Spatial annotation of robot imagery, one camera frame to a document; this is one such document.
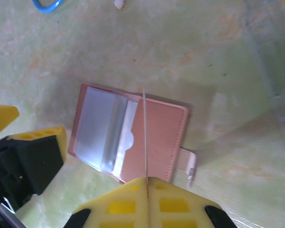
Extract blue stethoscope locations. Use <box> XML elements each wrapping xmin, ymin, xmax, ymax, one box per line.
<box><xmin>32</xmin><ymin>0</ymin><xmax>127</xmax><ymax>14</ymax></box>

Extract grey left arm cable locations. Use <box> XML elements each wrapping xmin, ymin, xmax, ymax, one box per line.
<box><xmin>0</xmin><ymin>203</ymin><xmax>26</xmax><ymax>228</ymax></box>

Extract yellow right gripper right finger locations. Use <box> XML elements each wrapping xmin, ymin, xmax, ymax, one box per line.
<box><xmin>148</xmin><ymin>177</ymin><xmax>231</xmax><ymax>228</ymax></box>

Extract pink card holder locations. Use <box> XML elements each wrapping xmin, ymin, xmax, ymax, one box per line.
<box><xmin>66</xmin><ymin>83</ymin><xmax>197</xmax><ymax>190</ymax></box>

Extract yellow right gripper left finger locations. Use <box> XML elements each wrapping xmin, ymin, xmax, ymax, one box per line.
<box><xmin>66</xmin><ymin>177</ymin><xmax>149</xmax><ymax>228</ymax></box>

